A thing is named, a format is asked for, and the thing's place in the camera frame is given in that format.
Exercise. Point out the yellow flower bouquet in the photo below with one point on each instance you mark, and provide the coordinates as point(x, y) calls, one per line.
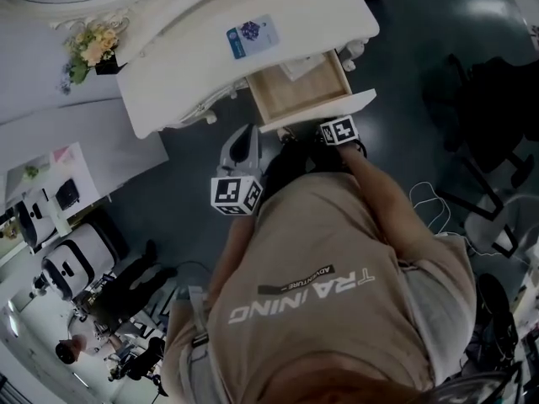
point(90, 51)

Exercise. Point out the white side table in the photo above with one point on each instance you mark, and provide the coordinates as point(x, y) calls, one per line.
point(84, 171)

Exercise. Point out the blue and white card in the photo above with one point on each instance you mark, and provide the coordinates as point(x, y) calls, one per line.
point(252, 36)

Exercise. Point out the black square flower pot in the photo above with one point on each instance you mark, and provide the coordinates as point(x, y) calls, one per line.
point(110, 65)

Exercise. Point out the grey chair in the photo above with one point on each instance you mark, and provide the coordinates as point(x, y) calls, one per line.
point(497, 221)

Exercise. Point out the white dressing table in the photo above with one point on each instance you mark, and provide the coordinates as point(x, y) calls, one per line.
point(202, 49)

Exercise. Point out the person's right forearm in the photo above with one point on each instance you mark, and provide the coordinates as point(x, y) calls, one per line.
point(375, 187)

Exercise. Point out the black bag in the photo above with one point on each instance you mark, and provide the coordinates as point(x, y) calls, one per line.
point(67, 194)

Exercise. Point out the white papers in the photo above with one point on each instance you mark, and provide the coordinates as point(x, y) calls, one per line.
point(300, 67)

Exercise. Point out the large white machine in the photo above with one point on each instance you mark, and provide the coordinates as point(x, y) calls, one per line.
point(80, 255)

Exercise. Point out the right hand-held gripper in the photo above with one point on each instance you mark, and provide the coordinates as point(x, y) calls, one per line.
point(340, 129)

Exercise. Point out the pink notepad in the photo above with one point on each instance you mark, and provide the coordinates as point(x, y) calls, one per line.
point(62, 154)

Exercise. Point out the person's tan shirt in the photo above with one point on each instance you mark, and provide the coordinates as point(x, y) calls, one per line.
point(320, 293)

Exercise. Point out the black office chair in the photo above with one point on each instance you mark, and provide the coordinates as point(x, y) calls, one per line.
point(484, 107)

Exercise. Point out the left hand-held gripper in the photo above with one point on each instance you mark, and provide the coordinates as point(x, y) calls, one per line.
point(236, 192)

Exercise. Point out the person's black trousers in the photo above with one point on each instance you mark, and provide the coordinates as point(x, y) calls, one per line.
point(295, 162)

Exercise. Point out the small white machine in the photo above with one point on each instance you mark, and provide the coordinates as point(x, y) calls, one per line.
point(35, 221)

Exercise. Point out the wooden drawer with white front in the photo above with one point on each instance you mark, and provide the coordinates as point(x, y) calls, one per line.
point(297, 91)

